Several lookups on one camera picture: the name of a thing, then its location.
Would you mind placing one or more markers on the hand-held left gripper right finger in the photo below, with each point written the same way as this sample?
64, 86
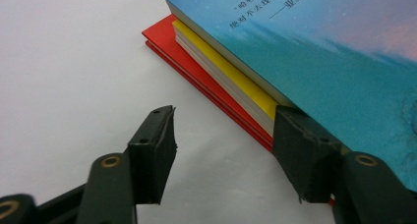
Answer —
305, 158

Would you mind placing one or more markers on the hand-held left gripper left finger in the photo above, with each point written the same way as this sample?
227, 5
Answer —
152, 158

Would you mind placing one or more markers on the blue cover book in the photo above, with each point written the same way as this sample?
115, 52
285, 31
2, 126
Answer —
327, 70

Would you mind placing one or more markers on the red hardcover picture book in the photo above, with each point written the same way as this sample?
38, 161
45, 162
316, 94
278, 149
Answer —
183, 60

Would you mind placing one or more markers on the yellow cover book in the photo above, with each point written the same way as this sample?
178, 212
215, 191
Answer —
229, 71

